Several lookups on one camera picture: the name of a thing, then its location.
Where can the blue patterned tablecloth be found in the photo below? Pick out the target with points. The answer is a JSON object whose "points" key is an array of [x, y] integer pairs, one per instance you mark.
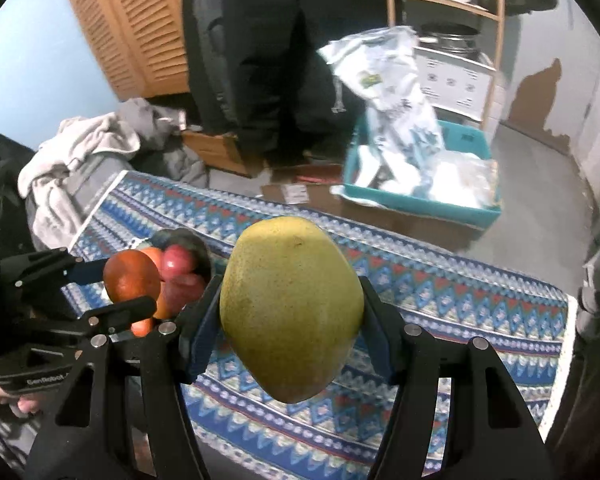
{"points": [[337, 433]]}

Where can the large orange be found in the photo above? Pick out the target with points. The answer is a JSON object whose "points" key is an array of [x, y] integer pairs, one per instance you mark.
{"points": [[163, 309]]}

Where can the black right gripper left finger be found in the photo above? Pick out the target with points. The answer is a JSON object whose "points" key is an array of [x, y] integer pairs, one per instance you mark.
{"points": [[85, 433]]}

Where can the brown cardboard box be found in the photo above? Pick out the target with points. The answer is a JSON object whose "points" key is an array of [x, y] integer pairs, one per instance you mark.
{"points": [[224, 152]]}

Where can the green-yellow mango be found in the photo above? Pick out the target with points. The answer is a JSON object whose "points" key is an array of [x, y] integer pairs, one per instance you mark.
{"points": [[291, 306]]}

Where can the person's left hand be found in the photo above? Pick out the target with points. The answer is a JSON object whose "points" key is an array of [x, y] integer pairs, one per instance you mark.
{"points": [[24, 406]]}

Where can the black hanging jacket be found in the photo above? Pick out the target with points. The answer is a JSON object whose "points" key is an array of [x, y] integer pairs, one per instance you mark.
{"points": [[254, 71]]}

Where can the large red apple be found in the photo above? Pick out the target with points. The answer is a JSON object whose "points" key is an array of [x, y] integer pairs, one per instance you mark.
{"points": [[181, 291]]}

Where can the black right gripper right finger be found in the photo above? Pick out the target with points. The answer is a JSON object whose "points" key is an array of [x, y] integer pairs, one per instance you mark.
{"points": [[491, 433]]}

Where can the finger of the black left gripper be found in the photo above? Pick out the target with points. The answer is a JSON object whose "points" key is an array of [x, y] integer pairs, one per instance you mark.
{"points": [[53, 267], [112, 319]]}

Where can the white patterned storage box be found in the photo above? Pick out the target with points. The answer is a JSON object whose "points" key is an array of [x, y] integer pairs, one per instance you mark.
{"points": [[455, 84]]}

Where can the dark scalloped fruit bowl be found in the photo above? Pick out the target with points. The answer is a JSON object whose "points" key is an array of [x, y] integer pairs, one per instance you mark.
{"points": [[188, 239]]}

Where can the small red apple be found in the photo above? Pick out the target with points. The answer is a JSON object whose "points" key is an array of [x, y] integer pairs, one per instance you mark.
{"points": [[177, 261]]}

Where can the wooden shelf rack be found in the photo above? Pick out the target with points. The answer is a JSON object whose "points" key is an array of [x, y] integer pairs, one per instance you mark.
{"points": [[468, 30]]}

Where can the clear plastic bag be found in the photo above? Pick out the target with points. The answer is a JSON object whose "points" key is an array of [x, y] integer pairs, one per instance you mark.
{"points": [[462, 179]]}

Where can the small orange tangerine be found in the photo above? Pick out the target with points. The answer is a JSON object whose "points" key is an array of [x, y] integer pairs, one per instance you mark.
{"points": [[129, 275]]}

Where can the white printed plastic bag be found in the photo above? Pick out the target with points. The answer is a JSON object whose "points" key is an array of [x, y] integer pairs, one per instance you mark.
{"points": [[403, 132]]}

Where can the wooden louvered cabinet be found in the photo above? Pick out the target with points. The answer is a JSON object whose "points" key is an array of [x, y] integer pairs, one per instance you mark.
{"points": [[138, 44]]}

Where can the grey clothes pile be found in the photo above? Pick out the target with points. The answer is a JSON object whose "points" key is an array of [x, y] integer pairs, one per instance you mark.
{"points": [[70, 172]]}

